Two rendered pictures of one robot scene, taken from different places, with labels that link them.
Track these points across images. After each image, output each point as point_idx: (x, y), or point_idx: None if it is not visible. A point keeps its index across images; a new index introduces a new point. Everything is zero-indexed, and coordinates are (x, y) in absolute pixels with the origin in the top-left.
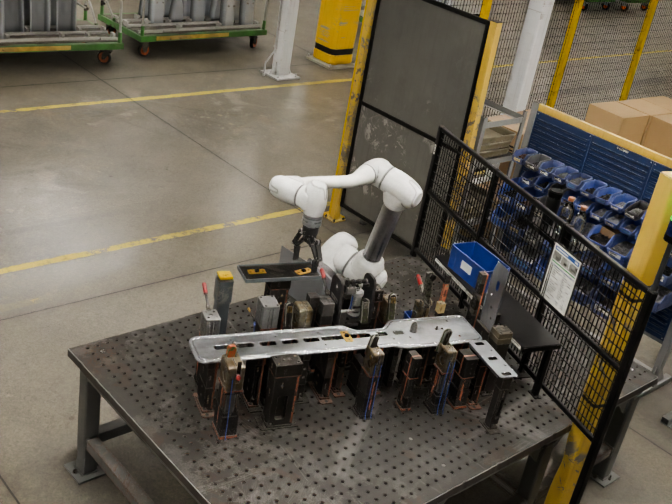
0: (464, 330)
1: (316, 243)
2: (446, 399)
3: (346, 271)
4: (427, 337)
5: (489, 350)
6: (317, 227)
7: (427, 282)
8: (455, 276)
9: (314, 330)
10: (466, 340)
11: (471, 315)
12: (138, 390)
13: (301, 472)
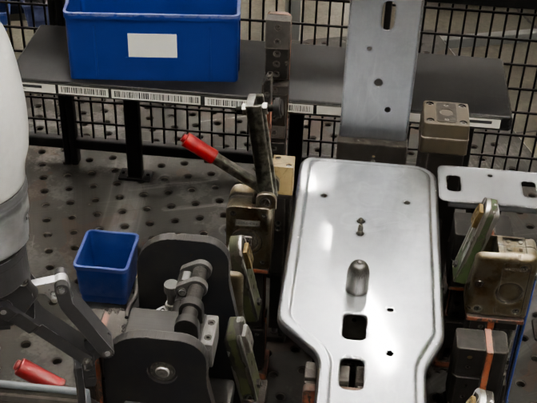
0: (381, 182)
1: (68, 295)
2: (443, 365)
3: None
4: (400, 270)
5: (489, 179)
6: (28, 226)
7: (264, 133)
8: (133, 87)
9: None
10: (430, 200)
11: (280, 143)
12: None
13: None
